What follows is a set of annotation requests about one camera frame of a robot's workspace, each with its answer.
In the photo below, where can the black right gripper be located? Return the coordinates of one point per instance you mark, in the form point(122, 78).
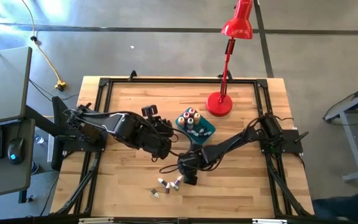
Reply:
point(190, 161)

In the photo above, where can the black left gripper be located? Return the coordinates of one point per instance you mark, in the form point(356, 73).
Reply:
point(165, 127)

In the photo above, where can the small purple dropper bottle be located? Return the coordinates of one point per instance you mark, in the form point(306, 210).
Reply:
point(178, 180)

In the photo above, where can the red-capped dark red bottle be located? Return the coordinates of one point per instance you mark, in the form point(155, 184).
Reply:
point(186, 115)

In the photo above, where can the small red dropper bottle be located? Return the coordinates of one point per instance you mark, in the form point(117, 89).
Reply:
point(167, 188)
point(193, 131)

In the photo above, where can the small dark dropper bottle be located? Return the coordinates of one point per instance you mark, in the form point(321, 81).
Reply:
point(200, 135)
point(208, 134)
point(162, 182)
point(154, 193)

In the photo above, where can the small green dropper bottle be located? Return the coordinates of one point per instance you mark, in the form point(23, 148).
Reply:
point(174, 186)

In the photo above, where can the orange-capped red bottle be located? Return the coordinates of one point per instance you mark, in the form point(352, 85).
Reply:
point(192, 111)

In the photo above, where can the small black dropper bottle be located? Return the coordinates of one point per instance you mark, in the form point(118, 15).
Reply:
point(202, 130)

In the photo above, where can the teal plastic bin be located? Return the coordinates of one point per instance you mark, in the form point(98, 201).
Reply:
point(210, 126)

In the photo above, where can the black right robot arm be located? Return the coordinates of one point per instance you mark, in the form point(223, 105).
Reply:
point(228, 144)

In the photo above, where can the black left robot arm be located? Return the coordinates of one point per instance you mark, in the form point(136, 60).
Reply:
point(126, 130)

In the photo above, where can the red desk lamp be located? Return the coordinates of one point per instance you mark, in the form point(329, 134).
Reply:
point(219, 104)

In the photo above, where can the black desk base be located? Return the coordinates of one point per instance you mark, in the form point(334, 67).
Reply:
point(57, 107)

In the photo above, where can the clear plastic bottle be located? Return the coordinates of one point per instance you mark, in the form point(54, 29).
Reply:
point(39, 139)

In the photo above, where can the black computer mouse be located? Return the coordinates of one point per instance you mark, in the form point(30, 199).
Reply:
point(15, 151)

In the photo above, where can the grey metal table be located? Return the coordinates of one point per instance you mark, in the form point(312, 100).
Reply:
point(351, 146)

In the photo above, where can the black aluminium table frame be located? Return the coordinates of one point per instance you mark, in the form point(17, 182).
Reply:
point(182, 80)

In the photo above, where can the black frame bracket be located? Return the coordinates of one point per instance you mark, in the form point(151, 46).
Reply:
point(132, 75)
point(220, 76)

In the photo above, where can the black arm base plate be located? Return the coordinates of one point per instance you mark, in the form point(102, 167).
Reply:
point(98, 147)
point(292, 141)

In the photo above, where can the silver metal bracket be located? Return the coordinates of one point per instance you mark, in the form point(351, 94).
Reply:
point(269, 221)
point(95, 221)

